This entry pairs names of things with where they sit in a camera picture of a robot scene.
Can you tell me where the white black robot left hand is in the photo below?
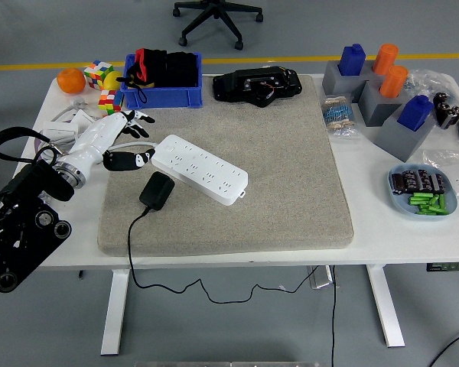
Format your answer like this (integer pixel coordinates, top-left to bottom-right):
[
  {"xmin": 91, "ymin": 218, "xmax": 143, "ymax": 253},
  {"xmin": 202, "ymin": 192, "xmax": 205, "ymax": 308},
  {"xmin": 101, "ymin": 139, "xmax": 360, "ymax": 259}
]
[{"xmin": 57, "ymin": 109, "xmax": 157, "ymax": 173}]

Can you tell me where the black plug adapter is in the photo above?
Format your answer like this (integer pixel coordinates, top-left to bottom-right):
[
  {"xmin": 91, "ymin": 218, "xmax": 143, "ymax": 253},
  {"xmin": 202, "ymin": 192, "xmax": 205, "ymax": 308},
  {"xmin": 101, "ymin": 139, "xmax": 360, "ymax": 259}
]
[{"xmin": 138, "ymin": 171, "xmax": 176, "ymax": 211}]

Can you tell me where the white power strip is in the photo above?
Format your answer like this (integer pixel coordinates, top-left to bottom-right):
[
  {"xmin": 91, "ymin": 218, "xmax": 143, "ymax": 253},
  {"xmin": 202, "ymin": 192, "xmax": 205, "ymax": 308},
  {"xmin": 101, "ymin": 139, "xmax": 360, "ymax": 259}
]
[{"xmin": 151, "ymin": 133, "xmax": 249, "ymax": 206}]

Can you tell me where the thin black plug cord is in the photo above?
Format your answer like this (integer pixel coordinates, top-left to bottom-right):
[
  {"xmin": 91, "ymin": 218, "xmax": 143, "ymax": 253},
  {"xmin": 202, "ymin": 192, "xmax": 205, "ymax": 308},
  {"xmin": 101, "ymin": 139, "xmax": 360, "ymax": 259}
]
[{"xmin": 126, "ymin": 206, "xmax": 322, "ymax": 305}]

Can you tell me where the white rectangular box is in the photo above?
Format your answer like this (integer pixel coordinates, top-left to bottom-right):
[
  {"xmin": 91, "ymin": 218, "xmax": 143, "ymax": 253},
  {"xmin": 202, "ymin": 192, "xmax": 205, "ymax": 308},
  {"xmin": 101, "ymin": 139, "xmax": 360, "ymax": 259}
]
[{"xmin": 42, "ymin": 121, "xmax": 80, "ymax": 145}]

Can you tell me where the stickerless colourful puzzle cube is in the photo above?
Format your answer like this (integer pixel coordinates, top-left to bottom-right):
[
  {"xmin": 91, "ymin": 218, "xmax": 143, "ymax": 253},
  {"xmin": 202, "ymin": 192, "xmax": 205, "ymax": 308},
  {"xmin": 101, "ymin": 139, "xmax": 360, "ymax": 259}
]
[{"xmin": 98, "ymin": 89, "xmax": 124, "ymax": 118}]

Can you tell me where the yellow lemon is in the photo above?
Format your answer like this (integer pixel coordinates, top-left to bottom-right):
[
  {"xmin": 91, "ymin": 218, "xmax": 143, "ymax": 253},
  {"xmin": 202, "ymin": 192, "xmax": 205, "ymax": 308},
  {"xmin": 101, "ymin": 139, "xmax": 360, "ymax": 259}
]
[{"xmin": 103, "ymin": 70, "xmax": 123, "ymax": 92}]

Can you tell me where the orange fruit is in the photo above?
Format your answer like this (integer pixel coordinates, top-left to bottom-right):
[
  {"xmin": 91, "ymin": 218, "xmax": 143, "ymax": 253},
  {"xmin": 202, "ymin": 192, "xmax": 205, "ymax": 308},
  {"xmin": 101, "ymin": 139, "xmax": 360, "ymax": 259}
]
[{"xmin": 56, "ymin": 67, "xmax": 87, "ymax": 95}]

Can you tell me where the white-edged puzzle cube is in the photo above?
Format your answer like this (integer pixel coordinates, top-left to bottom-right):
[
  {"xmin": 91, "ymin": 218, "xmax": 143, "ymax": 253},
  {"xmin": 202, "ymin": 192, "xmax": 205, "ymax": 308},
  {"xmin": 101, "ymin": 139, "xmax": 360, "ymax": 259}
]
[{"xmin": 83, "ymin": 60, "xmax": 115, "ymax": 91}]

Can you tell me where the blue plastic bin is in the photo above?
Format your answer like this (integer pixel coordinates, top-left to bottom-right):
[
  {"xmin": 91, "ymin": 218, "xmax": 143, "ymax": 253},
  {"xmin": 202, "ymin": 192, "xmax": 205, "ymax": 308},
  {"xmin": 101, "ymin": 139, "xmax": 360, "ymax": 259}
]
[{"xmin": 120, "ymin": 52, "xmax": 204, "ymax": 111}]

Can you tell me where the black machine housing part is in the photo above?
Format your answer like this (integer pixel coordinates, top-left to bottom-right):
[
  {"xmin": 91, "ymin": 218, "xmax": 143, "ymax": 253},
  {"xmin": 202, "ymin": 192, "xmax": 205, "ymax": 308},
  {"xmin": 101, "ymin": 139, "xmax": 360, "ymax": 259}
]
[{"xmin": 213, "ymin": 65, "xmax": 303, "ymax": 109}]

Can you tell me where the black office chair base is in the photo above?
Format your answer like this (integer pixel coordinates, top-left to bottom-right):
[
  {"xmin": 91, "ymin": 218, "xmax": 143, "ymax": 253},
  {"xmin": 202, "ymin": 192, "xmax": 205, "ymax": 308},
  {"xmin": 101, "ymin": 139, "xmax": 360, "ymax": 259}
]
[{"xmin": 172, "ymin": 0, "xmax": 264, "ymax": 50}]

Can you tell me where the white table leg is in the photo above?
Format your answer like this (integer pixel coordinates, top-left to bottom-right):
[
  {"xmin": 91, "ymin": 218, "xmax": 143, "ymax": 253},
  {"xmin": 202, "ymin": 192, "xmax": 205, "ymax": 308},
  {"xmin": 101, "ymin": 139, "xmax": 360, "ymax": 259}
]
[
  {"xmin": 100, "ymin": 269, "xmax": 131, "ymax": 356},
  {"xmin": 366, "ymin": 264, "xmax": 406, "ymax": 348}
]

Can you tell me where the grey-brown mat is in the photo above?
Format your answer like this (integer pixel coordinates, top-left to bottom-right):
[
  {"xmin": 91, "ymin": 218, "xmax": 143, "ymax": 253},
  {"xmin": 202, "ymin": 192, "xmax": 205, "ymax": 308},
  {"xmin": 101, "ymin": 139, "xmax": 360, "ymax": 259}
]
[{"xmin": 97, "ymin": 74, "xmax": 355, "ymax": 258}]

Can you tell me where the bag of resistors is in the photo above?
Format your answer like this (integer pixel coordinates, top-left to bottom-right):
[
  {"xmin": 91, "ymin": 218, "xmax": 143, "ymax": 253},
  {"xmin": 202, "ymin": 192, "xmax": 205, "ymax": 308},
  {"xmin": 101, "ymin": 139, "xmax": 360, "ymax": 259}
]
[{"xmin": 320, "ymin": 95, "xmax": 359, "ymax": 138}]

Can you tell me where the grey block holder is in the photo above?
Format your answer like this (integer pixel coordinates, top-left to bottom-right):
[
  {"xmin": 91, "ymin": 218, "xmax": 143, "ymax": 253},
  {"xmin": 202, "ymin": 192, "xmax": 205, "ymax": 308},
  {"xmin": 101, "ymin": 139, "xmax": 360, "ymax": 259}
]
[
  {"xmin": 373, "ymin": 102, "xmax": 437, "ymax": 162},
  {"xmin": 361, "ymin": 60, "xmax": 386, "ymax": 84},
  {"xmin": 358, "ymin": 80, "xmax": 406, "ymax": 127},
  {"xmin": 321, "ymin": 60, "xmax": 370, "ymax": 103}
]

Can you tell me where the metal box under table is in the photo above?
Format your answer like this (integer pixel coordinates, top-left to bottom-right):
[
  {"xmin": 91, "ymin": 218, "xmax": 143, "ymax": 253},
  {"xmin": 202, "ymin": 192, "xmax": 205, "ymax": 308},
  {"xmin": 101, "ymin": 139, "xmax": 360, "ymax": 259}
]
[{"xmin": 307, "ymin": 265, "xmax": 336, "ymax": 290}]

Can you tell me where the blue square peg block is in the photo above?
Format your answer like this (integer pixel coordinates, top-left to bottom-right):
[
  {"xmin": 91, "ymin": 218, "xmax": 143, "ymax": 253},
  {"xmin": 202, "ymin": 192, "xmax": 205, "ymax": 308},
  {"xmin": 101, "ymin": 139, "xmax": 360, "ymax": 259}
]
[
  {"xmin": 396, "ymin": 94, "xmax": 435, "ymax": 133},
  {"xmin": 337, "ymin": 43, "xmax": 367, "ymax": 76}
]

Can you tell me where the orange cylinder peg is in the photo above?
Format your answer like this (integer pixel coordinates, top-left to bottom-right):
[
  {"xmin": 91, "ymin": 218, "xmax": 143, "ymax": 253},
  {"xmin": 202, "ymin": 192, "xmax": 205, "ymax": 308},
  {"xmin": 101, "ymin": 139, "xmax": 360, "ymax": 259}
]
[
  {"xmin": 378, "ymin": 64, "xmax": 409, "ymax": 99},
  {"xmin": 372, "ymin": 43, "xmax": 400, "ymax": 76}
]

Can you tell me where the light blue tray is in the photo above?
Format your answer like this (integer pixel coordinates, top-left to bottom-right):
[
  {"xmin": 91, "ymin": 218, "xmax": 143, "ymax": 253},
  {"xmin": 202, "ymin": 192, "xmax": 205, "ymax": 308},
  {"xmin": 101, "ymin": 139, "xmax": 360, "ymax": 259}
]
[{"xmin": 387, "ymin": 163, "xmax": 459, "ymax": 222}]

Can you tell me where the clear plastic bag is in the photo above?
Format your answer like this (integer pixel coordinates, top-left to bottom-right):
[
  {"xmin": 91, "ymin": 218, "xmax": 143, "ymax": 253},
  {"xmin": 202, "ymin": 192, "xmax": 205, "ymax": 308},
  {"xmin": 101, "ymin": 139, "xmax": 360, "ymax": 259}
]
[{"xmin": 405, "ymin": 68, "xmax": 459, "ymax": 146}]

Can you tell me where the bundle of black cylinders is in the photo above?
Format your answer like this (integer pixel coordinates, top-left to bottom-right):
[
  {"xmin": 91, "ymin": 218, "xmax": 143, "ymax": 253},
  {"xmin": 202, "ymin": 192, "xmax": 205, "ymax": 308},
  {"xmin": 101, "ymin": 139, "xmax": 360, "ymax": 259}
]
[{"xmin": 432, "ymin": 91, "xmax": 459, "ymax": 129}]

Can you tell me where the table height control panel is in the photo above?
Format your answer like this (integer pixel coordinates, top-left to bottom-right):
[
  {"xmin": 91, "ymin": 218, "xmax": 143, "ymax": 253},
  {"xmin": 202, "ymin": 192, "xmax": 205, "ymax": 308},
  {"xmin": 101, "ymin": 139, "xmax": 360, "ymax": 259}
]
[{"xmin": 426, "ymin": 261, "xmax": 459, "ymax": 273}]

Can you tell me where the white square wall plate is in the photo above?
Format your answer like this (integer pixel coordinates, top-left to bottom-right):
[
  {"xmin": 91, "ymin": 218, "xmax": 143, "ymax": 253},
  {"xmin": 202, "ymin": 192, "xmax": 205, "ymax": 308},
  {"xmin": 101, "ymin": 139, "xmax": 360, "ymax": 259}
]
[{"xmin": 69, "ymin": 109, "xmax": 100, "ymax": 128}]

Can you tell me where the thick white power cable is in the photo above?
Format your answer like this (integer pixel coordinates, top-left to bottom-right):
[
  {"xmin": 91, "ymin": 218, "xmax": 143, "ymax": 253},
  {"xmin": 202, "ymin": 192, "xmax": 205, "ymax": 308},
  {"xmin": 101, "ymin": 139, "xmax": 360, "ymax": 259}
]
[{"xmin": 34, "ymin": 96, "xmax": 158, "ymax": 154}]

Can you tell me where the black floor cable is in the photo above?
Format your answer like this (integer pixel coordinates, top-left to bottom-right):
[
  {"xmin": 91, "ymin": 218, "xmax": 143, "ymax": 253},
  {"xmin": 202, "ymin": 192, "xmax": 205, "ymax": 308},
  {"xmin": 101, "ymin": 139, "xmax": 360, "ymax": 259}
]
[
  {"xmin": 330, "ymin": 265, "xmax": 338, "ymax": 367},
  {"xmin": 430, "ymin": 326, "xmax": 459, "ymax": 367}
]

